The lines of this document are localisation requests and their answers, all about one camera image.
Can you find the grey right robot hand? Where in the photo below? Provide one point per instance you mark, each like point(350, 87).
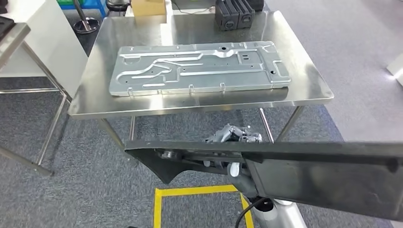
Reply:
point(242, 179)

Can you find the black plastic panel part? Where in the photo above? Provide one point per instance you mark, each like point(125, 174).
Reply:
point(314, 185)

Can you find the stainless steel workbench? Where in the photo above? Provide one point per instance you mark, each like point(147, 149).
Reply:
point(94, 94)

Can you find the stamped grey metal plate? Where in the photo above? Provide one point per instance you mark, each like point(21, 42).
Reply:
point(201, 72)

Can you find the black ribbed box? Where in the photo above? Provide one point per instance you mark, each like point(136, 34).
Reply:
point(245, 17)
point(226, 19)

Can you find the white counter with light strips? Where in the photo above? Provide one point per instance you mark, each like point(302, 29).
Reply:
point(397, 72)

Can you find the cardboard box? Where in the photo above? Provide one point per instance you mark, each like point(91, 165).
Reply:
point(148, 8)

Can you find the barrier stanchion with round base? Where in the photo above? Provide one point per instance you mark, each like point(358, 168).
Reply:
point(86, 25)

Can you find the white cabinet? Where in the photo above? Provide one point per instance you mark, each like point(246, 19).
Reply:
point(47, 41)

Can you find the blue metal frame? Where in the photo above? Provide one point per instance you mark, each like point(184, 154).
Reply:
point(94, 4)

